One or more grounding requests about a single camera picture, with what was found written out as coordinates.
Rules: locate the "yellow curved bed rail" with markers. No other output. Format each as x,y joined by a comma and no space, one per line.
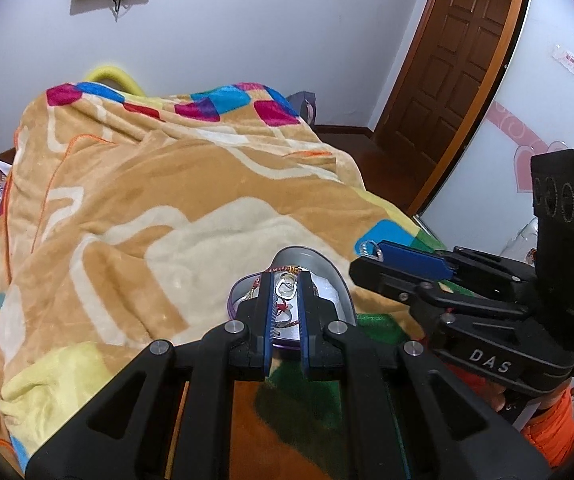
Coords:
114,76

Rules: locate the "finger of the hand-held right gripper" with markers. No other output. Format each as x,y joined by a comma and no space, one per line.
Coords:
417,259
392,280

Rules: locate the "person's right forearm orange sleeve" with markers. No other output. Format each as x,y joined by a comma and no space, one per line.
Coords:
559,430

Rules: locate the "brown wooden door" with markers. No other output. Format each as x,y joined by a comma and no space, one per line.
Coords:
447,70

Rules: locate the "dark grey bag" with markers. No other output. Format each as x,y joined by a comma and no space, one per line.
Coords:
303,107

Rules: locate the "heart-shaped metal tin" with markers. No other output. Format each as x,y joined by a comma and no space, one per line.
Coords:
334,290

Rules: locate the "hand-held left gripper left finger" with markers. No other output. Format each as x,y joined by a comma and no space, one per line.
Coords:
268,320

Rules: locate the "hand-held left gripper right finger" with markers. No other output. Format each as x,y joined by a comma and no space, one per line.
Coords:
303,320

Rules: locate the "red and white door sticker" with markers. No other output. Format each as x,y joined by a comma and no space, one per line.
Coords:
568,60

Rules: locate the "colourful checked fleece blanket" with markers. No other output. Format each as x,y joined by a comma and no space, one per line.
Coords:
142,200

